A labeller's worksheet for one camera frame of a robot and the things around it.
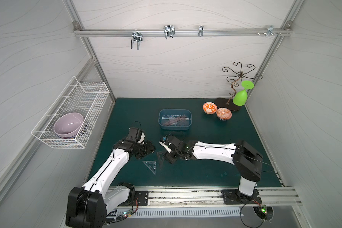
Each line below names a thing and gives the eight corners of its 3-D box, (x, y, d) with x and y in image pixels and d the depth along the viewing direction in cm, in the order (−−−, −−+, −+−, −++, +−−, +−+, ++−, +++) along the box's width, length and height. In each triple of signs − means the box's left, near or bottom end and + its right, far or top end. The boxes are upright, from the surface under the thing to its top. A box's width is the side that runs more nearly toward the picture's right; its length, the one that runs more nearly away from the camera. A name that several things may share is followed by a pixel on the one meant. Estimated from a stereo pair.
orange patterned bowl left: (203, 115, 113) (204, 110, 109) (202, 106, 119) (203, 101, 115) (216, 115, 113) (218, 110, 109) (214, 106, 119) (216, 101, 115)
